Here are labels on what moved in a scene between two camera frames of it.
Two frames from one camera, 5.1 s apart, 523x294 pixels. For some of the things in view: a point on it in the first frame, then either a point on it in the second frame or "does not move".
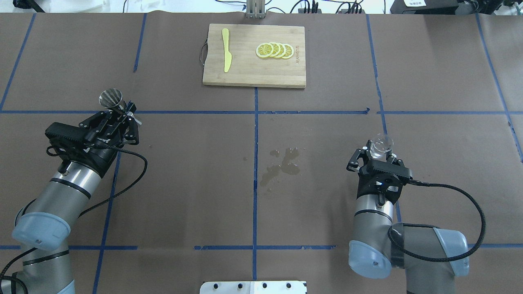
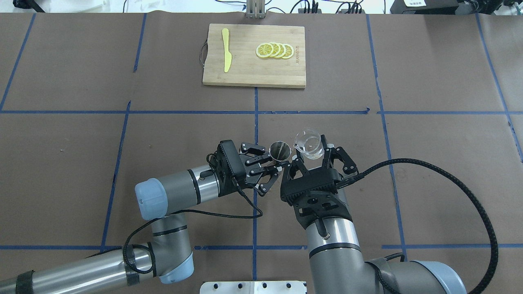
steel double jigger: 112,98 to 280,151
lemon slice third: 282,50 does not move
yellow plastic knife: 228,56 does not move
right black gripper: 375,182 to 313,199
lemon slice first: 264,50 does not move
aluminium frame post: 255,9 does not move
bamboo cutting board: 246,67 does not move
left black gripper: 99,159 to 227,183
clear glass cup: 380,144 to 309,142
